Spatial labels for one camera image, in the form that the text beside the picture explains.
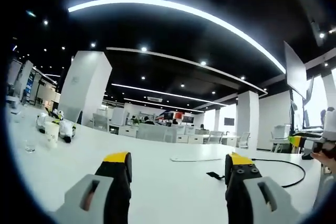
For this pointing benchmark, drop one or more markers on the person's right hand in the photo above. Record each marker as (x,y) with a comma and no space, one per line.
(328,159)

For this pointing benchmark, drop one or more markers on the white paper cup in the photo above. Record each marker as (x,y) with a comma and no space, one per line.
(52,133)

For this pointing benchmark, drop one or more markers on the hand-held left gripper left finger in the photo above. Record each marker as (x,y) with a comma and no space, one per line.
(110,190)

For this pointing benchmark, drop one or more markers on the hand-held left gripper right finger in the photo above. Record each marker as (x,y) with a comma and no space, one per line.
(244,190)

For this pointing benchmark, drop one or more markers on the long ceiling light strip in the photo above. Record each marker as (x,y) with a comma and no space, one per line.
(183,9)

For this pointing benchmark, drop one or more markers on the white desk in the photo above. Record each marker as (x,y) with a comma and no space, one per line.
(170,195)

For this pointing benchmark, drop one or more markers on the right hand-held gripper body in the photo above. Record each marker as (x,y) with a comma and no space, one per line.
(330,127)

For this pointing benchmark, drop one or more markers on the grey computer monitor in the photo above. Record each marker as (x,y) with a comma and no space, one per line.
(296,70)

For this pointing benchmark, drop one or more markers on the clear drinking glass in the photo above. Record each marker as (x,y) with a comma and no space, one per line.
(30,146)

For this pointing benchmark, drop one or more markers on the white flat pad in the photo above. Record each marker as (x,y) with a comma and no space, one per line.
(194,158)

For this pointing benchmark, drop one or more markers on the spare white gripper device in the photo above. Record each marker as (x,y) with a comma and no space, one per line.
(67,129)
(41,121)

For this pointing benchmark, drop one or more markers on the white desk partition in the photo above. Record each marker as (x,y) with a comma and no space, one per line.
(155,132)

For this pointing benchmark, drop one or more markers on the white office chair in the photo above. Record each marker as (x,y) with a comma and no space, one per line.
(215,137)
(244,140)
(280,137)

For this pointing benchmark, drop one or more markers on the white standing board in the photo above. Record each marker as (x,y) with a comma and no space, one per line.
(19,79)

